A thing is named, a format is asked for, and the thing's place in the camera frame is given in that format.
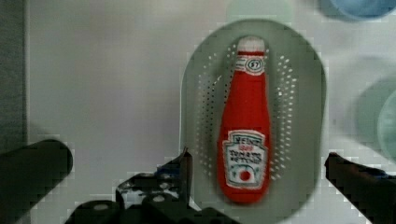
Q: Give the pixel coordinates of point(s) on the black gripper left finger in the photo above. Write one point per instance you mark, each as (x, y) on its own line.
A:
(173, 178)

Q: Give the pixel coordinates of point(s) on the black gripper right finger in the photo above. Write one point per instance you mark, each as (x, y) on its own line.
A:
(372, 191)

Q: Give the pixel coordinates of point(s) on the red plush ketchup bottle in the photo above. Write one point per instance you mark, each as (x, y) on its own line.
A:
(244, 145)

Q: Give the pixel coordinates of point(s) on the grey-green oval strainer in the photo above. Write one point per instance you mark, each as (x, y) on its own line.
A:
(296, 91)

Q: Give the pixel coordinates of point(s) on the teal green cup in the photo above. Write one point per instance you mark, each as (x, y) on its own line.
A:
(376, 117)

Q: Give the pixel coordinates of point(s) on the black cylinder cup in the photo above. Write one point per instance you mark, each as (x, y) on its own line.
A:
(29, 173)

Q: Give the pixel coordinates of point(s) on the blue cup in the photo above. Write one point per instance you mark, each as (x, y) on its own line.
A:
(356, 10)

